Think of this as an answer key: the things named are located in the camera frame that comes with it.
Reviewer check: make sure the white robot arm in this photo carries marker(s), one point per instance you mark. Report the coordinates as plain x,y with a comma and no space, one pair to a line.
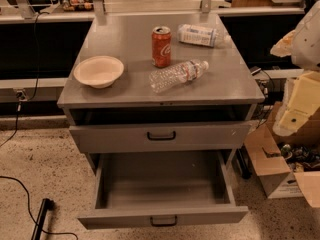
302,44

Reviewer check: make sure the clear plastic water bottle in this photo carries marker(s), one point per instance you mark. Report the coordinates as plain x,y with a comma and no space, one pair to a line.
181,73

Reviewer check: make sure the black bar on floor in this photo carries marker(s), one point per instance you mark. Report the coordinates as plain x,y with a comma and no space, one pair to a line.
46,205

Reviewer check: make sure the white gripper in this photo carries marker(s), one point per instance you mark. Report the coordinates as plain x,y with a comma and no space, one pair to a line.
307,42

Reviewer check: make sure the white labelled plastic bottle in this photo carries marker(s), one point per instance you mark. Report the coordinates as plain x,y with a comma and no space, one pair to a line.
202,36

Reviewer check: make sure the red soda can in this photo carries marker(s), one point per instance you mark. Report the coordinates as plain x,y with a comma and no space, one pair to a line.
161,46

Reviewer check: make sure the grey open lower drawer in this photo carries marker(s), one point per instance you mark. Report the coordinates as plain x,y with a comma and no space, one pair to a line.
162,189

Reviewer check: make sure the brown cardboard box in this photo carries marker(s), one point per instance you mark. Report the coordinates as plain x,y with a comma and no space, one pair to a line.
278,180

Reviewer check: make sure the grey closed upper drawer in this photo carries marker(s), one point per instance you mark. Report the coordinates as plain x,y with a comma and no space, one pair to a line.
159,137

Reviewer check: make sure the grey drawer cabinet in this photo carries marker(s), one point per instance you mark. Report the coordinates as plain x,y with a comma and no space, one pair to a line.
225,93

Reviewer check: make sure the white paper bowl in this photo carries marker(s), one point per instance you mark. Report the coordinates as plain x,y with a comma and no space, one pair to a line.
99,71

